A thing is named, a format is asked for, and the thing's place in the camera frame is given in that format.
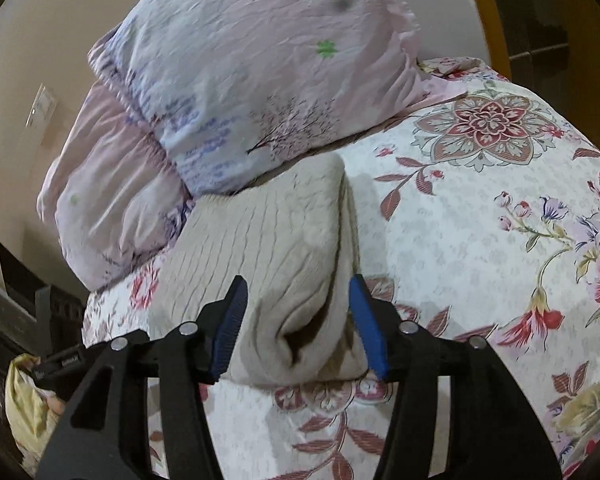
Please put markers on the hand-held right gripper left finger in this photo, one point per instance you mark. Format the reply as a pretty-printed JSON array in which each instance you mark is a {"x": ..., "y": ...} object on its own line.
[{"x": 227, "y": 325}]

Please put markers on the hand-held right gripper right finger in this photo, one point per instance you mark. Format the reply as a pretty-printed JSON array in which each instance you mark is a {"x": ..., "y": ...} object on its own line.
[{"x": 367, "y": 325}]

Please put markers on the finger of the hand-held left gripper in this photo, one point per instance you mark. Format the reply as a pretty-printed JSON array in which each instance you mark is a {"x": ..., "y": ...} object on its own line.
[{"x": 42, "y": 315}]

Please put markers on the dark wooden furniture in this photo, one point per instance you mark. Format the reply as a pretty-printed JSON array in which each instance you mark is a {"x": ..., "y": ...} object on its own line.
[{"x": 15, "y": 305}]

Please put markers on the yellow cloth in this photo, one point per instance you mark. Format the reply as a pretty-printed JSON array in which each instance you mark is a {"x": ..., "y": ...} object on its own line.
[{"x": 25, "y": 400}]

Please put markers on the floral bed sheet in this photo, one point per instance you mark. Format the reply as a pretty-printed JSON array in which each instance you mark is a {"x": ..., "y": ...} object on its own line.
[{"x": 480, "y": 240}]

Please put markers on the pink pillow with lavender print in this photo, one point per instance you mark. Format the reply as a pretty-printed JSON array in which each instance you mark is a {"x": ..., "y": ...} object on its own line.
[{"x": 110, "y": 190}]

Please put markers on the pink pillow with tree print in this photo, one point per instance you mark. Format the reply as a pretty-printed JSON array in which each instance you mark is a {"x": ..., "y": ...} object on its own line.
[{"x": 260, "y": 75}]

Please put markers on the white wall switch plate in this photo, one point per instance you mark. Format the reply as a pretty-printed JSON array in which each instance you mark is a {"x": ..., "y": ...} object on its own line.
[{"x": 42, "y": 106}]

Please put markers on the wooden door frame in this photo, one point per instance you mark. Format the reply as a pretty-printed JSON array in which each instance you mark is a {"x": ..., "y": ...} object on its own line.
[{"x": 545, "y": 45}]

